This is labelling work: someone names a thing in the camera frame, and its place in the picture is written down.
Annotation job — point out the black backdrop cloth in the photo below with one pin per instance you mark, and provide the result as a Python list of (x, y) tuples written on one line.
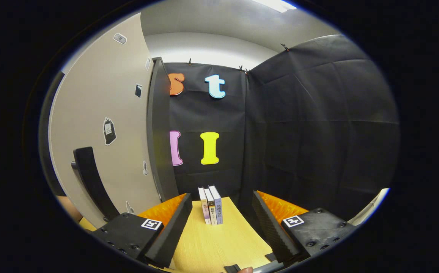
[(310, 132)]

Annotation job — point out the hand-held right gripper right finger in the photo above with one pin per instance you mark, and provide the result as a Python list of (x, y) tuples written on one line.
[(274, 231)]

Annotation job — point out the beige cabinet door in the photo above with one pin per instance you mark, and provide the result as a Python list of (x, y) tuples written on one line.
[(101, 94)]

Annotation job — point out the white-spine book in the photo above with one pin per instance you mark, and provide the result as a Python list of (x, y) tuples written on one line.
[(204, 206)]

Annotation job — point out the black binder clip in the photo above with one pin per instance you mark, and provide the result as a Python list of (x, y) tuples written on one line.
[(244, 69)]

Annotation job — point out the lavender-spine book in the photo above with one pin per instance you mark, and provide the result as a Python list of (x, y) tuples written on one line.
[(218, 206)]

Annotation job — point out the white cloth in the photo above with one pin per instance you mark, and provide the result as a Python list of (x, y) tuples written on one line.
[(371, 206)]

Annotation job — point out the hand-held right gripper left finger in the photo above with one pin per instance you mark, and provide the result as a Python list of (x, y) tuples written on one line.
[(172, 231)]

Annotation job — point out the dark grey cabinet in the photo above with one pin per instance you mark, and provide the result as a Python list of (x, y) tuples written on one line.
[(158, 132)]

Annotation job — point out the long ceiling light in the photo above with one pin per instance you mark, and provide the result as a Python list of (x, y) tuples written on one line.
[(276, 4)]

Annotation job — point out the beige-spine book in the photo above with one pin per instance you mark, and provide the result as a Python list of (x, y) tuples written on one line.
[(211, 210)]

